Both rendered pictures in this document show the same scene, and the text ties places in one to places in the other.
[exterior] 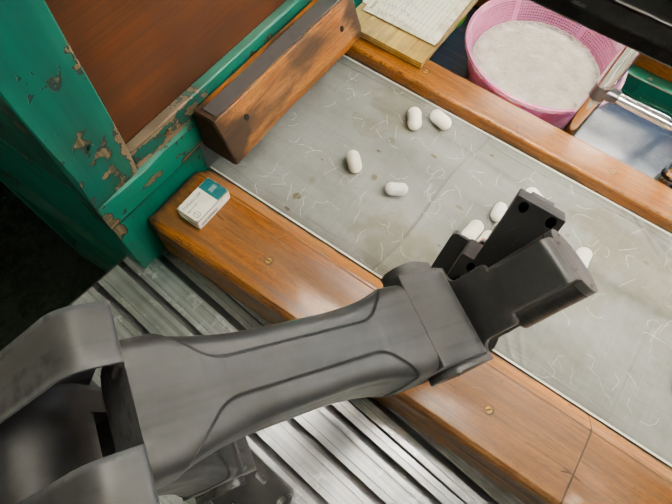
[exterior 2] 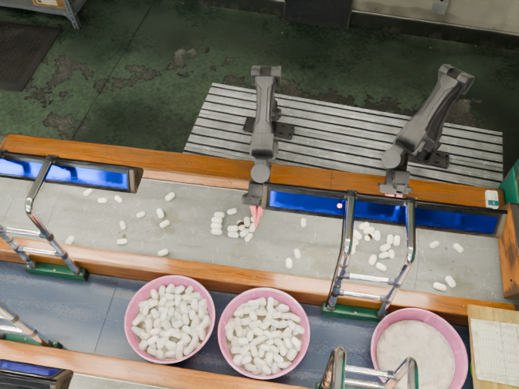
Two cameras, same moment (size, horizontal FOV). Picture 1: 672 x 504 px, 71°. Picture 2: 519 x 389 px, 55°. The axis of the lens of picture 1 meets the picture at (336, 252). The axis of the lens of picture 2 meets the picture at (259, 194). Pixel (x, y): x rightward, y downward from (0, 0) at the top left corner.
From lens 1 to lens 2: 1.49 m
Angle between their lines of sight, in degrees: 57
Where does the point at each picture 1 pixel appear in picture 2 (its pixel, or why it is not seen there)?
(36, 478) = (454, 74)
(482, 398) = (365, 185)
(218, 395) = (442, 85)
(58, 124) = not seen: outside the picture
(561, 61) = not seen: hidden behind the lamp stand
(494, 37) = (447, 370)
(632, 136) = not seen: hidden behind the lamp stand
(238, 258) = (465, 190)
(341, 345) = (429, 107)
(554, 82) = (401, 346)
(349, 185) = (452, 240)
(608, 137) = (354, 351)
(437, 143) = (432, 277)
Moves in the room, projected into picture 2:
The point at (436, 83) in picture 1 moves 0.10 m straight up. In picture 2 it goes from (454, 300) to (466, 288)
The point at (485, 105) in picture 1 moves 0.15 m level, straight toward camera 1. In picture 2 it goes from (426, 299) to (418, 254)
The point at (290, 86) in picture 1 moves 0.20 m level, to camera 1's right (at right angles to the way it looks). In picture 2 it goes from (504, 243) to (446, 263)
